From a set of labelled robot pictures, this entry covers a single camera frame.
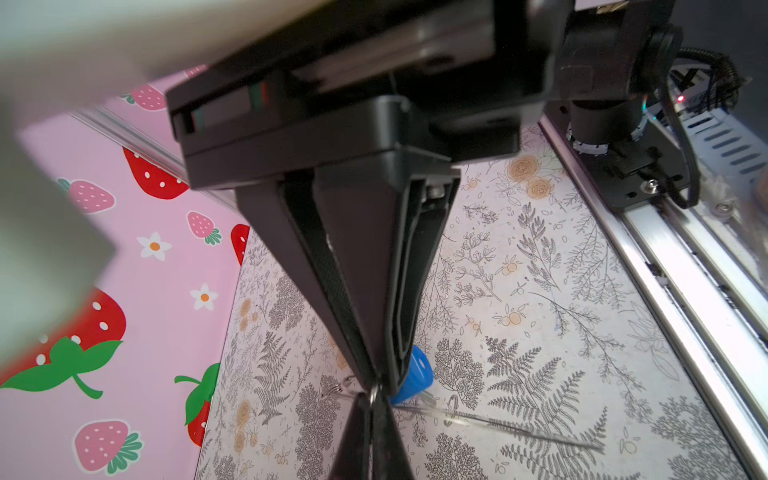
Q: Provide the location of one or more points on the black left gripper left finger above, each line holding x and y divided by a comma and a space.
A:
352, 460

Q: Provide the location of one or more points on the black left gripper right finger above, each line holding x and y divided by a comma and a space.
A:
388, 454

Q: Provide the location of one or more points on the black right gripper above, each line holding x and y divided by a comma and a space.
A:
455, 80

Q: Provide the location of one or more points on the blue headed key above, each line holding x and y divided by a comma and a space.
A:
418, 380

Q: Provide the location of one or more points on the large silver keyring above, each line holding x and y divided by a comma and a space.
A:
488, 423

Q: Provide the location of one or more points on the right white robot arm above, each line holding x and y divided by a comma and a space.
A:
606, 59

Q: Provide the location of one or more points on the silver frame post right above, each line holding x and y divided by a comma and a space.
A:
111, 126

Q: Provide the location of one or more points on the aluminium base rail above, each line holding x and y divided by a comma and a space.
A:
704, 303

